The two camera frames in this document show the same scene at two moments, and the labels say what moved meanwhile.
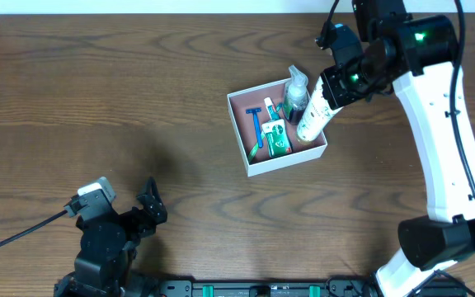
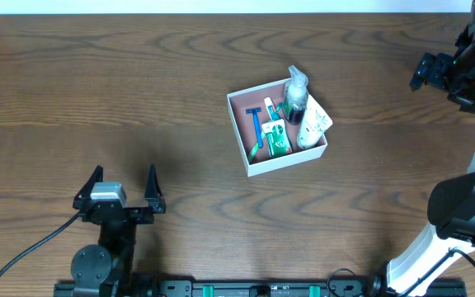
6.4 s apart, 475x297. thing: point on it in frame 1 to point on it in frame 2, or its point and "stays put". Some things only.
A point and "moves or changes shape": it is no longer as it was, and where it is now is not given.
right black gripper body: [334, 88] to [435, 68]
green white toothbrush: [253, 152] stays put
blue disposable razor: [255, 111] stays put
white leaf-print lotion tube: [317, 116] moves or changes shape
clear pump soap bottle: [295, 97] stays put
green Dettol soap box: [277, 137] stays put
